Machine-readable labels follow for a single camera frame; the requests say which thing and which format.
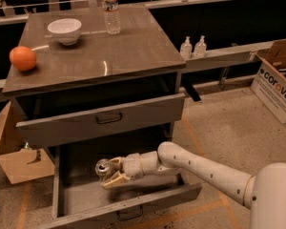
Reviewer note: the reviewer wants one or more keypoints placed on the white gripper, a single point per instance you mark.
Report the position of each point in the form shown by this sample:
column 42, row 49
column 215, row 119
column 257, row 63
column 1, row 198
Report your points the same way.
column 132, row 165

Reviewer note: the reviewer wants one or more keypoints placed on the green 7up soda can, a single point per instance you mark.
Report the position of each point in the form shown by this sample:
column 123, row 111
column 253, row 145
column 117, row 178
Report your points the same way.
column 104, row 169

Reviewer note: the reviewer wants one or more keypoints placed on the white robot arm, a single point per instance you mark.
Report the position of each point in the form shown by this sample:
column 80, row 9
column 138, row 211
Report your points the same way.
column 264, row 194

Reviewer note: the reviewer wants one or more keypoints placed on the grey open lower drawer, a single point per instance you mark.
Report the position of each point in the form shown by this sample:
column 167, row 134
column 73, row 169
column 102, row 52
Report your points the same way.
column 79, row 201

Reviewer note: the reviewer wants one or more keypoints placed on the grey drawer cabinet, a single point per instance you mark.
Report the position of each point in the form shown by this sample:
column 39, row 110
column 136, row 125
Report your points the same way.
column 99, row 70

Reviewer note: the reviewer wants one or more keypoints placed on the grey upper drawer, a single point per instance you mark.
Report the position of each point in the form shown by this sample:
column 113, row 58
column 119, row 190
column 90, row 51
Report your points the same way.
column 69, row 128

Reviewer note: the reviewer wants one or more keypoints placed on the brown cardboard box flaps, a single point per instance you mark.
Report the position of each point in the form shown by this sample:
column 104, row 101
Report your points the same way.
column 18, row 160

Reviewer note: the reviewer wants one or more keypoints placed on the left sanitizer pump bottle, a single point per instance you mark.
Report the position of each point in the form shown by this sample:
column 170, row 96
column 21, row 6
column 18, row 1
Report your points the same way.
column 186, row 48

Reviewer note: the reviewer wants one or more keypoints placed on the sanitizer pump bottle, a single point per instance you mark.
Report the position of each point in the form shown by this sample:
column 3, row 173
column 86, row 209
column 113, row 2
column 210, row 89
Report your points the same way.
column 200, row 47
column 186, row 48

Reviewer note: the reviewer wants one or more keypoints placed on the orange fruit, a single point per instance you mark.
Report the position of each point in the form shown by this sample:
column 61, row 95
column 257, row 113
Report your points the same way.
column 22, row 58

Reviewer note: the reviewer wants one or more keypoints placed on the right sanitizer pump bottle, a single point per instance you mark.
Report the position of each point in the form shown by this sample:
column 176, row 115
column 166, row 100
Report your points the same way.
column 200, row 47

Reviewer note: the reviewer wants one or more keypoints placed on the white ceramic bowl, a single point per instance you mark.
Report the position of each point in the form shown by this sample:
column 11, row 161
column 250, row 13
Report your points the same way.
column 65, row 31

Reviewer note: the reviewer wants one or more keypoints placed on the clear plastic water bottle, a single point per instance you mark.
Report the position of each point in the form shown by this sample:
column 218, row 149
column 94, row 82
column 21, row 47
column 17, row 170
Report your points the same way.
column 111, row 16

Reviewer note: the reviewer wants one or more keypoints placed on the white corovan cardboard box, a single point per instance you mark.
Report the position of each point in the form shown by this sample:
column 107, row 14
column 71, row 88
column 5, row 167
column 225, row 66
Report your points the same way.
column 269, row 84

